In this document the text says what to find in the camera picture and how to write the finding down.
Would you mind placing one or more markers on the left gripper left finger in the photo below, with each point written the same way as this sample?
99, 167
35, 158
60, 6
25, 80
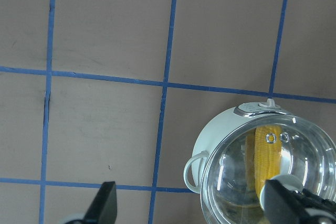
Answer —
103, 209

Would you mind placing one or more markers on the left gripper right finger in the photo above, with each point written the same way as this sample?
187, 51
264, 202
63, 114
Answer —
286, 203

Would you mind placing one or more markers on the glass pot lid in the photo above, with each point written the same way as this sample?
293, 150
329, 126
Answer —
244, 153

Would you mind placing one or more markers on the yellow corn cob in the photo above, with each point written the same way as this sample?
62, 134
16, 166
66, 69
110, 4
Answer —
267, 155

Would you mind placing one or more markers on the pale green electric pot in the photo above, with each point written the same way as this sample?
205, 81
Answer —
253, 110

